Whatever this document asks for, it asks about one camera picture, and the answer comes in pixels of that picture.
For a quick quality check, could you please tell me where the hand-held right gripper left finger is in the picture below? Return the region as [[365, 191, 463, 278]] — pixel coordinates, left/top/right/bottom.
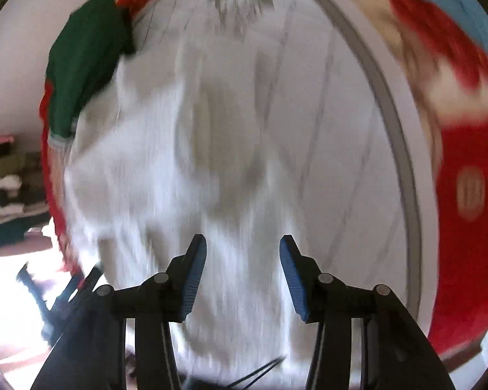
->
[[30, 234, 207, 390]]

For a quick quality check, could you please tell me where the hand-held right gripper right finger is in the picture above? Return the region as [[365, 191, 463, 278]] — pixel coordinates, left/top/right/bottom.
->
[[280, 235, 456, 390]]

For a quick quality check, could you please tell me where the green garment with grey cuff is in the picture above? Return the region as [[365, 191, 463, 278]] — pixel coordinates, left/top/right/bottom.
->
[[45, 0, 137, 149]]

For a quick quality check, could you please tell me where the stack of folded clothes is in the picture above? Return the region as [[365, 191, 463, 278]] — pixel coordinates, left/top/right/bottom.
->
[[0, 132, 51, 253]]

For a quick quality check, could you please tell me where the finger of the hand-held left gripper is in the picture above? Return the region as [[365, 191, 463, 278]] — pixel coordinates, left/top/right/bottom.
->
[[18, 262, 104, 336]]

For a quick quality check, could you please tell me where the red patterned blanket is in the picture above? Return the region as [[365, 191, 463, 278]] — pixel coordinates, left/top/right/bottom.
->
[[38, 0, 488, 354]]

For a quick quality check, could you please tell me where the white fuzzy knit sweater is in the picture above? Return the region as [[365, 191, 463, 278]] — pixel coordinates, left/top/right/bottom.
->
[[63, 46, 314, 390]]

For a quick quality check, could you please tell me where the white floral mat grey border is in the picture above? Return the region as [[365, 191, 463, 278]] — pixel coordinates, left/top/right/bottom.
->
[[132, 0, 440, 374]]

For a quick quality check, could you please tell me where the black cable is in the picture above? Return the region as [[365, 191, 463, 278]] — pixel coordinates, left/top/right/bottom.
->
[[224, 355, 287, 390]]

